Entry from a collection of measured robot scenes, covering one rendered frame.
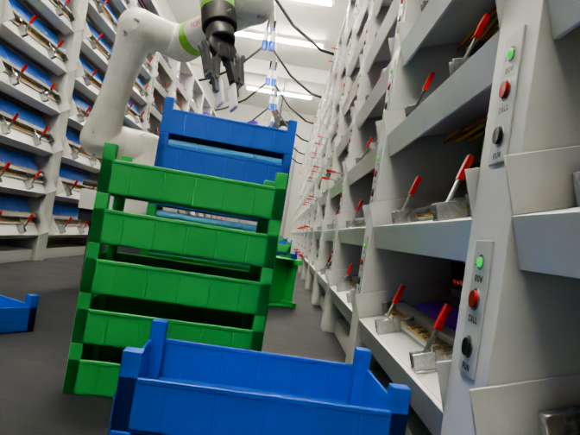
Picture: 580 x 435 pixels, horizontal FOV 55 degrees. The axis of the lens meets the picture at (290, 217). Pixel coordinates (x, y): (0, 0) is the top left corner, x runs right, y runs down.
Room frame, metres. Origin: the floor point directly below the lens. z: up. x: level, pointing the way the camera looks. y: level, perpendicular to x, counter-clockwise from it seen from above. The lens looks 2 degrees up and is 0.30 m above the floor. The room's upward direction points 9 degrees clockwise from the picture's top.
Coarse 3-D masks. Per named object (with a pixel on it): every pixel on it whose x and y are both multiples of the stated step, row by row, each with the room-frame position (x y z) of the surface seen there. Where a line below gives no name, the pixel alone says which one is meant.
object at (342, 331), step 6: (324, 300) 2.39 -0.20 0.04; (336, 324) 1.84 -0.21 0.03; (342, 324) 1.74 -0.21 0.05; (348, 324) 1.76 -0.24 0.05; (336, 330) 1.82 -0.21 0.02; (342, 330) 1.67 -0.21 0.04; (348, 330) 1.64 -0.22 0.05; (336, 336) 1.80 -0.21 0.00; (342, 336) 1.65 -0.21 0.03; (348, 336) 1.53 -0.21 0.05; (342, 342) 1.63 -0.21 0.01
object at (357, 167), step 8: (376, 128) 1.25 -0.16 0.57; (368, 144) 1.67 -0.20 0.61; (376, 144) 1.40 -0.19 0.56; (376, 152) 1.29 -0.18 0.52; (352, 160) 1.85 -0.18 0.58; (360, 160) 1.67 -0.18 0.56; (368, 160) 1.42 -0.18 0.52; (352, 168) 1.72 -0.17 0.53; (360, 168) 1.56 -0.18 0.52; (368, 168) 1.44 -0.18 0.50; (352, 176) 1.74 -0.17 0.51; (360, 176) 1.58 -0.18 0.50
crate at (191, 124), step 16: (176, 112) 1.22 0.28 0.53; (192, 112) 1.22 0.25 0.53; (176, 128) 1.22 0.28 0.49; (192, 128) 1.22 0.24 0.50; (208, 128) 1.23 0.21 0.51; (224, 128) 1.23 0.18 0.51; (240, 128) 1.24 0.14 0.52; (256, 128) 1.24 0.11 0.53; (272, 128) 1.25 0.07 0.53; (288, 128) 1.26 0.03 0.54; (208, 144) 1.30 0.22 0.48; (224, 144) 1.25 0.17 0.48; (240, 144) 1.24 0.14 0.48; (256, 144) 1.25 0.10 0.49; (272, 144) 1.25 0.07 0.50; (288, 144) 1.26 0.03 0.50
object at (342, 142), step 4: (352, 108) 1.95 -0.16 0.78; (352, 112) 1.95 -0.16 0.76; (352, 116) 1.95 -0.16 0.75; (352, 120) 1.95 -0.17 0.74; (348, 124) 2.12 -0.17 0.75; (348, 128) 2.37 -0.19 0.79; (348, 132) 2.09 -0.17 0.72; (340, 136) 2.55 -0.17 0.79; (344, 136) 2.20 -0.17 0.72; (348, 136) 2.10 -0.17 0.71; (336, 140) 2.55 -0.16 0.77; (340, 140) 2.55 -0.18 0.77; (344, 140) 2.21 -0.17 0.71; (348, 140) 2.12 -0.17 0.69; (336, 144) 2.55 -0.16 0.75; (340, 144) 2.37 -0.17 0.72; (344, 144) 2.23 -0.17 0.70; (348, 144) 2.41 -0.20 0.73; (336, 148) 2.55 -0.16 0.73; (340, 148) 2.39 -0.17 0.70; (344, 148) 2.53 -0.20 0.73; (340, 152) 2.41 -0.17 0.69
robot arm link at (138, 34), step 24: (120, 24) 1.75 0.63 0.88; (144, 24) 1.74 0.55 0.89; (168, 24) 1.80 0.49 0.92; (120, 48) 1.77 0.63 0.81; (144, 48) 1.79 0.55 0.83; (120, 72) 1.80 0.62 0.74; (120, 96) 1.84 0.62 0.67; (96, 120) 1.85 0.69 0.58; (120, 120) 1.89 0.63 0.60; (96, 144) 1.87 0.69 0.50; (120, 144) 1.91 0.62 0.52
